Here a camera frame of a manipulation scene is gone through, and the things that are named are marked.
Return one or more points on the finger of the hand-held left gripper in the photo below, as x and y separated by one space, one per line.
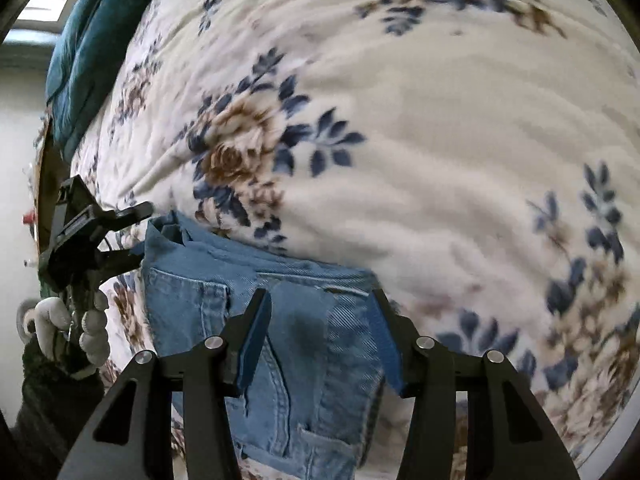
127 212
117 262

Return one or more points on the wooden bed frame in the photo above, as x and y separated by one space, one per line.
47 170

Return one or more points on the small red object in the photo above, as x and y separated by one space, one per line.
30 218

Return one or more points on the person's left forearm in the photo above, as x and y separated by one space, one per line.
45 410

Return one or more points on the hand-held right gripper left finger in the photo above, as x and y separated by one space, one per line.
255 345

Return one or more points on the round white appliance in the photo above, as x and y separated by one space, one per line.
21 322

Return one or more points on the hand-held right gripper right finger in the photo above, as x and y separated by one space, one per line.
387 345

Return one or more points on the white floral blanket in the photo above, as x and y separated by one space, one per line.
425 185

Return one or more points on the teal pillow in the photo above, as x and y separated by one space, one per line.
85 60

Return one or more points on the person's left hand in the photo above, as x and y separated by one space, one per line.
95 340

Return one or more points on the blue denim pants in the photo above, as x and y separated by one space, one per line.
310 320

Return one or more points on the window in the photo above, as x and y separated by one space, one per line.
45 5

